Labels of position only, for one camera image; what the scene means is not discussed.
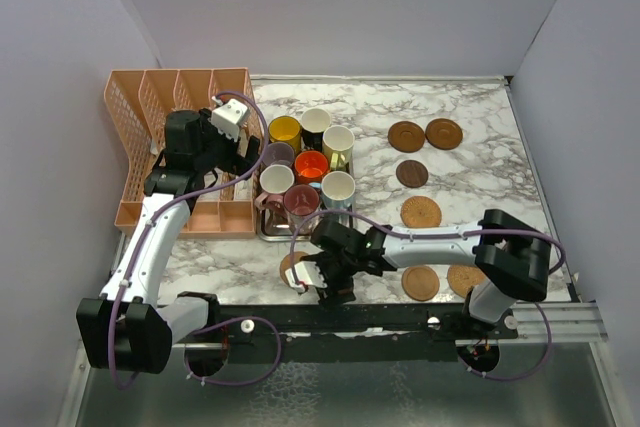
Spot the light blue mug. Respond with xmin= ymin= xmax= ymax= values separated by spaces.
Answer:
xmin=321 ymin=171 xmax=356 ymax=210

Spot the light wood grooved coaster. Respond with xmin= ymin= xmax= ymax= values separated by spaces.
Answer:
xmin=401 ymin=265 xmax=440 ymax=302

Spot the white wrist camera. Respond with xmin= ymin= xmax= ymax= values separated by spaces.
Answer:
xmin=285 ymin=252 xmax=327 ymax=294
xmin=210 ymin=99 xmax=250 ymax=142

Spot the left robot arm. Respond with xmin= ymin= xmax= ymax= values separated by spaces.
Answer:
xmin=76 ymin=99 xmax=261 ymax=374

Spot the black mug white inside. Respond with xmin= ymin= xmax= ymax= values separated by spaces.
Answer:
xmin=300 ymin=108 xmax=332 ymax=151

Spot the dusty pink mug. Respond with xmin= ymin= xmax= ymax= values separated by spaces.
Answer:
xmin=283 ymin=185 xmax=320 ymax=235

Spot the light wood round coaster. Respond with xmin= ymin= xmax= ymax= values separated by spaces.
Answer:
xmin=279 ymin=251 xmax=308 ymax=286

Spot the stainless steel tray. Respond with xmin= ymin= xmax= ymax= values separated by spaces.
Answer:
xmin=255 ymin=142 xmax=355 ymax=242

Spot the purple cable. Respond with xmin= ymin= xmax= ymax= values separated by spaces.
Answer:
xmin=287 ymin=208 xmax=567 ymax=382
xmin=108 ymin=91 xmax=284 ymax=392

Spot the lilac mug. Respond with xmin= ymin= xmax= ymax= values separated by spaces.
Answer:
xmin=262 ymin=142 xmax=296 ymax=169

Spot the orange mug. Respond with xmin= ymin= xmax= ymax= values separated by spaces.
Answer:
xmin=293 ymin=150 xmax=330 ymax=184

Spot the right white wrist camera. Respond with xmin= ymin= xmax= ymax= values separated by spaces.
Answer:
xmin=285 ymin=252 xmax=327 ymax=294

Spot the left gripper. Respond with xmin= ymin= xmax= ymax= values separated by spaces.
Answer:
xmin=195 ymin=108 xmax=260 ymax=179

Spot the peach plastic file organizer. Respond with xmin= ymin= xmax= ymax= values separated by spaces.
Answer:
xmin=104 ymin=68 xmax=257 ymax=239

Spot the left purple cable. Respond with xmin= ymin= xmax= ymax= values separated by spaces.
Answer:
xmin=108 ymin=91 xmax=284 ymax=392

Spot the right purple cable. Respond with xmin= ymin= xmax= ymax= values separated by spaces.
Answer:
xmin=287 ymin=208 xmax=567 ymax=382

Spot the pale yellow mug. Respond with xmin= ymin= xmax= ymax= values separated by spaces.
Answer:
xmin=322 ymin=125 xmax=355 ymax=171

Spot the dark walnut coaster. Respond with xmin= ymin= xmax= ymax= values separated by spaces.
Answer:
xmin=395 ymin=160 xmax=429 ymax=188

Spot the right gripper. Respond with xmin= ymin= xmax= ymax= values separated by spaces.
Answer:
xmin=309 ymin=251 xmax=359 ymax=307

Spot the woven rattan coaster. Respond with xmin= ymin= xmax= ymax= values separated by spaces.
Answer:
xmin=400 ymin=196 xmax=442 ymax=228
xmin=447 ymin=265 xmax=486 ymax=298

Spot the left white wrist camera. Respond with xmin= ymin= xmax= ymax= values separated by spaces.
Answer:
xmin=210 ymin=99 xmax=250 ymax=142

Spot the brown ringed wooden coaster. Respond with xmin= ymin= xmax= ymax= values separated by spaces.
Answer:
xmin=387 ymin=121 xmax=425 ymax=153

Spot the white mug pink handle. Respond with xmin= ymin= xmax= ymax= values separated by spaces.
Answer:
xmin=254 ymin=165 xmax=295 ymax=215

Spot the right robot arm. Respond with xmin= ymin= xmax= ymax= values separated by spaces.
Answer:
xmin=285 ymin=209 xmax=565 ymax=338

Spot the black front mounting rail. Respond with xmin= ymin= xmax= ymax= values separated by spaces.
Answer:
xmin=180 ymin=303 xmax=518 ymax=364

